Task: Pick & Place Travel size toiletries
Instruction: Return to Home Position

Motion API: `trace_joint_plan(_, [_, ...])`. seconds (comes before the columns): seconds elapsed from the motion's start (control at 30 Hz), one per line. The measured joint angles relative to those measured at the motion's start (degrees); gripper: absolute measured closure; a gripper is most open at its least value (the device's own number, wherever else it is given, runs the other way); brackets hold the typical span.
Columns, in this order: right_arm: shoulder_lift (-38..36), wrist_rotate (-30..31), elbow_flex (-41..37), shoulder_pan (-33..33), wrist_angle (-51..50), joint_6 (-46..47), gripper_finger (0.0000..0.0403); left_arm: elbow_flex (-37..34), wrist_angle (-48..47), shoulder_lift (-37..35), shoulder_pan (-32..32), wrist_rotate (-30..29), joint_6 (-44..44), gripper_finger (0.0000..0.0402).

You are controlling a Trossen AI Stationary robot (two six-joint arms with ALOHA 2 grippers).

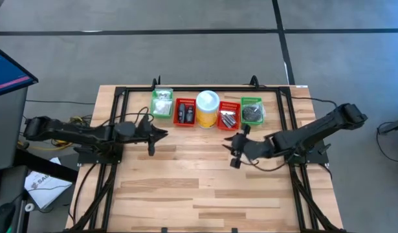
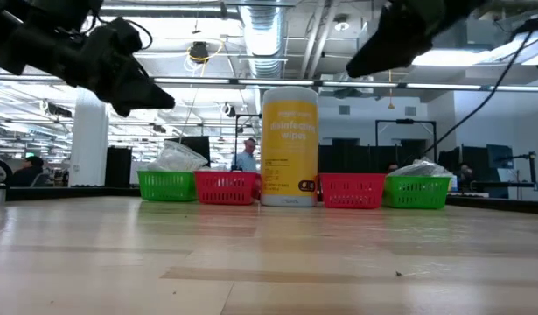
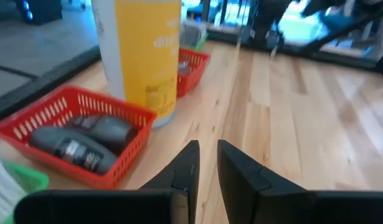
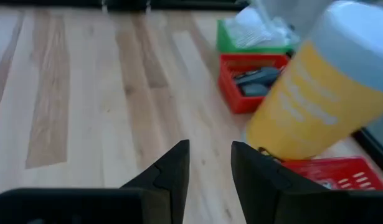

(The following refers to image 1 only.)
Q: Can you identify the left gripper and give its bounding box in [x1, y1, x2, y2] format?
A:
[137, 113, 169, 157]

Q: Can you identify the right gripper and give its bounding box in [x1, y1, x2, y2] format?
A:
[221, 124, 273, 168]

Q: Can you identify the silver nail clippers bag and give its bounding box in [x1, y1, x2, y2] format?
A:
[220, 110, 238, 128]

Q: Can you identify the bag of white cotton balls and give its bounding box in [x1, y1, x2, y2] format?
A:
[155, 86, 174, 100]
[152, 98, 173, 117]

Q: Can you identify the clear plastic wrapper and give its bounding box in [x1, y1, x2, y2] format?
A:
[242, 103, 267, 123]

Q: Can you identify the green plastic basket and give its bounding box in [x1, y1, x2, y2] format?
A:
[239, 96, 265, 126]
[149, 87, 174, 119]

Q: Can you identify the red plastic basket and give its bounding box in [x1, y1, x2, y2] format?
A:
[217, 101, 242, 131]
[173, 98, 197, 128]

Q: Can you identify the yellow disinfecting wipes canister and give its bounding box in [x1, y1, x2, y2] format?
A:
[195, 90, 221, 129]

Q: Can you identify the black desk beam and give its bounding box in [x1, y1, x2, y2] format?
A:
[13, 148, 79, 183]

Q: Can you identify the white printed paper sheet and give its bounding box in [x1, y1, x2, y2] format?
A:
[23, 157, 73, 210]

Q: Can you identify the blue screen monitor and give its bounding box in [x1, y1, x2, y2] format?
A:
[0, 43, 39, 98]

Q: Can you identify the black computer mouse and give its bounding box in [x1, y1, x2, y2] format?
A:
[0, 201, 17, 233]

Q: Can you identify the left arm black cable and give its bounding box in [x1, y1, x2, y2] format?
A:
[100, 106, 151, 128]

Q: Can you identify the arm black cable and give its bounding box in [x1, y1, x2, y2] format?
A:
[100, 106, 151, 128]
[247, 157, 289, 173]

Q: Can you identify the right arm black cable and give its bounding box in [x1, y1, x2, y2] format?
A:
[247, 157, 289, 173]

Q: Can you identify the black aluminium table frame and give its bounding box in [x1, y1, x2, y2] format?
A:
[61, 84, 348, 233]

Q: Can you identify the black floor cable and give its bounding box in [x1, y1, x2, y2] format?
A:
[289, 94, 338, 109]
[375, 120, 398, 164]

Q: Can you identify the yellow cable bundle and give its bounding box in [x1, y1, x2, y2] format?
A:
[17, 116, 88, 151]

